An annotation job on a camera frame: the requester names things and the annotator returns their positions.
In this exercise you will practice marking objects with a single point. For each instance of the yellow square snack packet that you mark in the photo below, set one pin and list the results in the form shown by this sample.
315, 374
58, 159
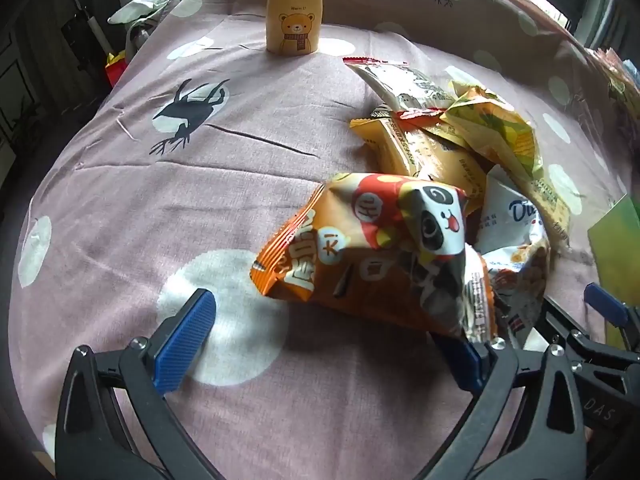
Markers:
390, 145

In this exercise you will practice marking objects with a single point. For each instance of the pink dotted printed bedsheet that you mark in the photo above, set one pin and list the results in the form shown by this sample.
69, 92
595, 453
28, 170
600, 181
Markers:
150, 210

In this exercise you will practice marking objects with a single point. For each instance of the yellow bear print bottle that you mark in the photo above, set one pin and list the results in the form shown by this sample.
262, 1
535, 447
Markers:
292, 15

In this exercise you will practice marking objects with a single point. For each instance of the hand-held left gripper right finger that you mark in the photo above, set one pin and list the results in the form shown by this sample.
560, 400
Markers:
465, 362

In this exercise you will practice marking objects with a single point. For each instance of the crumpled white plastic bag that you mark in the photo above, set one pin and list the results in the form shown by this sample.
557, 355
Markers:
140, 7

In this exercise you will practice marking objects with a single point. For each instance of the green cardboard box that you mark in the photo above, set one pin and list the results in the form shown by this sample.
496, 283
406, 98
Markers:
617, 240

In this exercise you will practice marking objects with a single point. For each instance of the white and blue snack packet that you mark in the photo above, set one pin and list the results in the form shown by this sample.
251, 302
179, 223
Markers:
510, 210

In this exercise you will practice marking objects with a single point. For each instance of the small red box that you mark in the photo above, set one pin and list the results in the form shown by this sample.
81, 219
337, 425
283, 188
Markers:
114, 67

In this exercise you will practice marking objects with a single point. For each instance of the cracker packet with green print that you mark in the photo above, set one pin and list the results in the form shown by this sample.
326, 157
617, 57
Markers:
500, 125

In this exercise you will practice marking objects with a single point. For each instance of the orange panda snack bag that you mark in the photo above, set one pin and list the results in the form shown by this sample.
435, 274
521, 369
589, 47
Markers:
350, 260

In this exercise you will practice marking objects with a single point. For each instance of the mustard yellow snack packet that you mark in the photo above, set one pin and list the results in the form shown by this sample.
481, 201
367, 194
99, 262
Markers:
450, 170

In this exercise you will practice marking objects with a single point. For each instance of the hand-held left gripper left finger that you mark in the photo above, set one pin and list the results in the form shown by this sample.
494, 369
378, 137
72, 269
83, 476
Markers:
185, 340

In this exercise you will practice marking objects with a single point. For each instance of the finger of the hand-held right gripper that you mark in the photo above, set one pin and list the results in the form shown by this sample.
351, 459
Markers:
557, 320
605, 305

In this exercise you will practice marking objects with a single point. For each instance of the white red-edged snack packet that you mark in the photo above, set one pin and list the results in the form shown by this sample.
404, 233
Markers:
395, 80

